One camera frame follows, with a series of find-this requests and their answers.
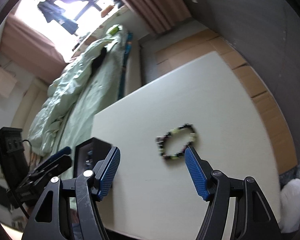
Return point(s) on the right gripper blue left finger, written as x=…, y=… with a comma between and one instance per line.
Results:
x=51, y=218

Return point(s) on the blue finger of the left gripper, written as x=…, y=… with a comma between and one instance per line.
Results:
x=64, y=151
x=51, y=168

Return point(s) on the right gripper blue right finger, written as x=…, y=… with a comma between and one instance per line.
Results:
x=253, y=216

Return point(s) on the black jewelry box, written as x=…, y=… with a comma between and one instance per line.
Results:
x=88, y=153

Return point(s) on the black speaker cabinet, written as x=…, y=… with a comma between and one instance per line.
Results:
x=12, y=161

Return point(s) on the light green duvet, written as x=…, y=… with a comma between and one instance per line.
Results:
x=75, y=92

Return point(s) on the pink curtain left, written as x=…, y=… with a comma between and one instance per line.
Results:
x=31, y=50

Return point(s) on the pink curtain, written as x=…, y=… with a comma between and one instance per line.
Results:
x=31, y=50
x=160, y=16

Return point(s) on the green box on bed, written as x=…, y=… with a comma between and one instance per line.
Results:
x=114, y=29

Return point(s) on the flattened cardboard sheets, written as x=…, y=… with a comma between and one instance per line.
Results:
x=206, y=41

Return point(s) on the pink curtain right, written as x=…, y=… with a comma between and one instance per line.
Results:
x=160, y=16

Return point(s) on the bed with beige frame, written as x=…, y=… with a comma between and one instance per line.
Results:
x=132, y=72

